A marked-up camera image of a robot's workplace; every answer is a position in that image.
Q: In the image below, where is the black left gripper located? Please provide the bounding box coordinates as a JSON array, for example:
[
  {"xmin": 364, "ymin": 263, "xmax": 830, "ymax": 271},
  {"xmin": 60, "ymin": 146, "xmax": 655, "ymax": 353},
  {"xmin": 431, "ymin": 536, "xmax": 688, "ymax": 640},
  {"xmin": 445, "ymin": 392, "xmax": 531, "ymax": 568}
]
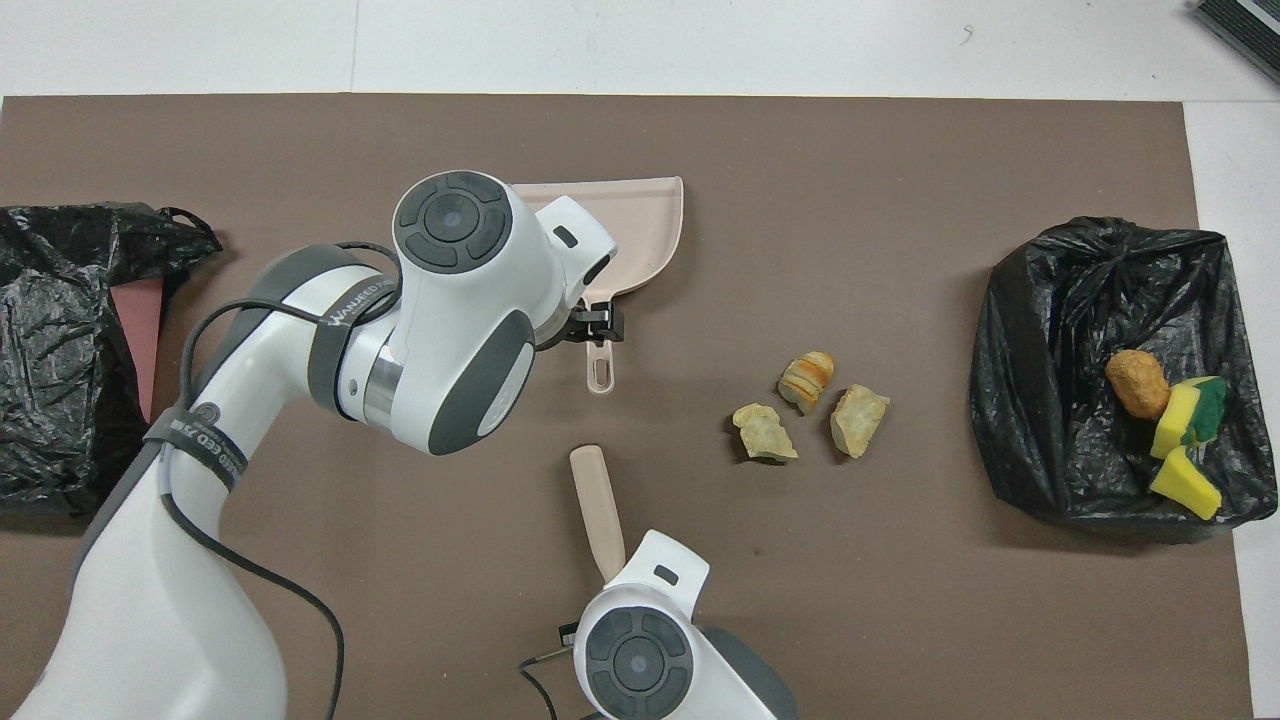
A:
[{"xmin": 537, "ymin": 303, "xmax": 626, "ymax": 351}]

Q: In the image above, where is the beige plastic dustpan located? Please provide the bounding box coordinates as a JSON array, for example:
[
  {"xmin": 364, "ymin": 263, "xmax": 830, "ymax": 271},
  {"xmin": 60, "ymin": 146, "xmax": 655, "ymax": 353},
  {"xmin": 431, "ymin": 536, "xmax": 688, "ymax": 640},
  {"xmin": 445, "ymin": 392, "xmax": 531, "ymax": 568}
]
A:
[{"xmin": 510, "ymin": 176, "xmax": 685, "ymax": 395}]

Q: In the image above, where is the beige hand brush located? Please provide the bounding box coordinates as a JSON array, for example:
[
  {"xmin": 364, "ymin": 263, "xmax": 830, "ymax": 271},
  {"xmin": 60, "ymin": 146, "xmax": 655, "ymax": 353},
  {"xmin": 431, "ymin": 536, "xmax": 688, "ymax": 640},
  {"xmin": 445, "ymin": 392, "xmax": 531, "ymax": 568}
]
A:
[{"xmin": 569, "ymin": 445, "xmax": 628, "ymax": 584}]

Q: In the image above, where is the pale beige foam chunk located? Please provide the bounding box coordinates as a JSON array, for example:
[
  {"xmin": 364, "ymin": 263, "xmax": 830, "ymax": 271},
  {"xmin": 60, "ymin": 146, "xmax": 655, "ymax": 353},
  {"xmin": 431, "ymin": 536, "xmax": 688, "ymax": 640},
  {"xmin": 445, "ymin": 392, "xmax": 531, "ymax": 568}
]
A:
[
  {"xmin": 732, "ymin": 403, "xmax": 800, "ymax": 464},
  {"xmin": 829, "ymin": 384, "xmax": 891, "ymax": 460}
]

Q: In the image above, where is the orange striped foam chunk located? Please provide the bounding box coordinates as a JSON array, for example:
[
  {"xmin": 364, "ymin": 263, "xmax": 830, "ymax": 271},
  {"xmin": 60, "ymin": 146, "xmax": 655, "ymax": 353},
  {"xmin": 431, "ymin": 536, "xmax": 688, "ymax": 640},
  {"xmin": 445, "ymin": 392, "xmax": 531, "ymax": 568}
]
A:
[{"xmin": 778, "ymin": 351, "xmax": 836, "ymax": 415}]

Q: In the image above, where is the brown cork lump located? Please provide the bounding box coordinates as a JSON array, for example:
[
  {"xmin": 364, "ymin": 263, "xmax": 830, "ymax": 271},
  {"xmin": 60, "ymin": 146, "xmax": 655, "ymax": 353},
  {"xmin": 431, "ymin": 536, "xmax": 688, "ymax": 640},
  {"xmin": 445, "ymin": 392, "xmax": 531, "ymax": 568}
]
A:
[{"xmin": 1105, "ymin": 349, "xmax": 1171, "ymax": 419}]

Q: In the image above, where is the black bag lined bin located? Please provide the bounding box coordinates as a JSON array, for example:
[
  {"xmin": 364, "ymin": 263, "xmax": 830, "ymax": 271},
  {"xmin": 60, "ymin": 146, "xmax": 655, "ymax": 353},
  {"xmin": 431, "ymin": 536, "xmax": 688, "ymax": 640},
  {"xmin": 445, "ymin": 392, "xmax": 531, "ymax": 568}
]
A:
[{"xmin": 970, "ymin": 216, "xmax": 1253, "ymax": 531}]

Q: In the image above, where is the brown table mat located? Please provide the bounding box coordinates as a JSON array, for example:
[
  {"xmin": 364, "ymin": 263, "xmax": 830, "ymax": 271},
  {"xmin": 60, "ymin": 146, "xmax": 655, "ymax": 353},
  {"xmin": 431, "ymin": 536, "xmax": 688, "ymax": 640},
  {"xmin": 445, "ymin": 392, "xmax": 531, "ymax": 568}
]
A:
[{"xmin": 0, "ymin": 94, "xmax": 1254, "ymax": 720}]

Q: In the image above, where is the black bag with pink box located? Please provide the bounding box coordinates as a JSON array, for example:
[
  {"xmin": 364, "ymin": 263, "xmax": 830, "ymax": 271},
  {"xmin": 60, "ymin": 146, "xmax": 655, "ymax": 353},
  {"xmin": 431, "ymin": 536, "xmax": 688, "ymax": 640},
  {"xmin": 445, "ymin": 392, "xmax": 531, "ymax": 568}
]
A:
[{"xmin": 0, "ymin": 202, "xmax": 225, "ymax": 517}]

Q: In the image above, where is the dark grey ribbed device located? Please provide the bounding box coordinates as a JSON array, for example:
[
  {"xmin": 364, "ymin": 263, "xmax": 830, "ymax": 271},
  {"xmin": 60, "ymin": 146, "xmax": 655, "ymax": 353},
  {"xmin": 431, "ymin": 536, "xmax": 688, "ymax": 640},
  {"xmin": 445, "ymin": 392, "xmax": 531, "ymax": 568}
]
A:
[{"xmin": 1192, "ymin": 0, "xmax": 1280, "ymax": 56}]

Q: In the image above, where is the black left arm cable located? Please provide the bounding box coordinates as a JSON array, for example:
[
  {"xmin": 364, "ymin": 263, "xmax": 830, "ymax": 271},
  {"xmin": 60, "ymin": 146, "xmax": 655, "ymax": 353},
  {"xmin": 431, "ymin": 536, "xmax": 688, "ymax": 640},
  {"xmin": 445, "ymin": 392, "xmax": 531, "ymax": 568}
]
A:
[{"xmin": 160, "ymin": 240, "xmax": 401, "ymax": 720}]

